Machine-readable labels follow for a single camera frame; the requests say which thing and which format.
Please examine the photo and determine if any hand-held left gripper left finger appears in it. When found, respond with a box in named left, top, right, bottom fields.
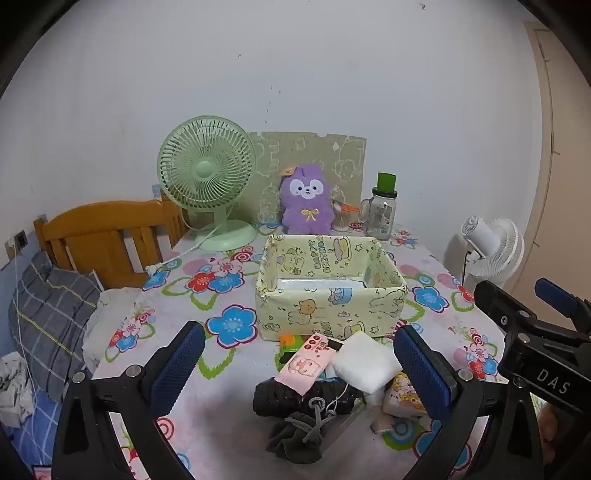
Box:
left=52, top=320, right=207, bottom=480

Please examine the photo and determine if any yellow cartoon tissue packet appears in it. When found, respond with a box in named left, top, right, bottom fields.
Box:
left=382, top=371, right=428, bottom=418

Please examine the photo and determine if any crumpled grey white cloth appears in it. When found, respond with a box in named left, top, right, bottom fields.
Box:
left=0, top=353, right=38, bottom=428

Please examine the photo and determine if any glass jar with green lid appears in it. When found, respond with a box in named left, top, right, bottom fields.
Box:
left=360, top=172, right=399, bottom=241

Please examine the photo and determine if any white fan power cable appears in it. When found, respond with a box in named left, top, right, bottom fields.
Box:
left=145, top=231, right=218, bottom=278

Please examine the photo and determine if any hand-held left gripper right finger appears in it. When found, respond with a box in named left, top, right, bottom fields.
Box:
left=392, top=324, right=544, bottom=480

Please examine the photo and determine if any grey plaid pillow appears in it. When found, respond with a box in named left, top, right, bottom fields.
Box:
left=9, top=251, right=102, bottom=402

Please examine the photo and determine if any beige door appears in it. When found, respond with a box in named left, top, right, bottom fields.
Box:
left=524, top=21, right=591, bottom=296

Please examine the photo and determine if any white tissue pack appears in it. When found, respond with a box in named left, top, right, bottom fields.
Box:
left=332, top=331, right=403, bottom=394

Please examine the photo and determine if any green cartoon patterned board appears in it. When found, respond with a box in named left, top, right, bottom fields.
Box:
left=247, top=131, right=368, bottom=227

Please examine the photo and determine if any green tissue packet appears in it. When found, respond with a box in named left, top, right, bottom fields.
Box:
left=278, top=333, right=308, bottom=370

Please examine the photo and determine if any wooden bed headboard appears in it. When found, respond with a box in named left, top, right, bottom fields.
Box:
left=33, top=196, right=190, bottom=291

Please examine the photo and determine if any white standing fan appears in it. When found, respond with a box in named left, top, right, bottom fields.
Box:
left=443, top=215, right=526, bottom=296

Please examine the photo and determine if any yellow cartoon fabric storage box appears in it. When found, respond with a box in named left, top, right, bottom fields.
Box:
left=255, top=233, right=408, bottom=342

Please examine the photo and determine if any purple plush toy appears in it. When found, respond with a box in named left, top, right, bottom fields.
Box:
left=279, top=165, right=334, bottom=235

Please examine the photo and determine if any white pillow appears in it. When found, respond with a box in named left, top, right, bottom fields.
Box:
left=83, top=287, right=144, bottom=374

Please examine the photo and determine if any blue bedsheet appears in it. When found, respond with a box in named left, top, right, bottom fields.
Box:
left=0, top=388, right=65, bottom=472

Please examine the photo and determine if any green desk fan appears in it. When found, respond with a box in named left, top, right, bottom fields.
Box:
left=156, top=116, right=257, bottom=252

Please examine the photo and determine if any thin white charging cable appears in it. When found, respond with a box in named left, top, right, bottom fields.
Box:
left=8, top=244, right=43, bottom=416

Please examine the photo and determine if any grey drawstring pouch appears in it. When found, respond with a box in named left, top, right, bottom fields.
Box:
left=266, top=397, right=338, bottom=464

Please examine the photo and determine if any pink cartoon packet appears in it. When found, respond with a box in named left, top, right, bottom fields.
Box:
left=274, top=333, right=342, bottom=397

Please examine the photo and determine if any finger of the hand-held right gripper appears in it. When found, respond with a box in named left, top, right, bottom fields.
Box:
left=534, top=276, right=591, bottom=332
left=475, top=278, right=591, bottom=345

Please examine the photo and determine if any black plastic bag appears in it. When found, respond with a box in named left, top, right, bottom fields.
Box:
left=252, top=376, right=365, bottom=418

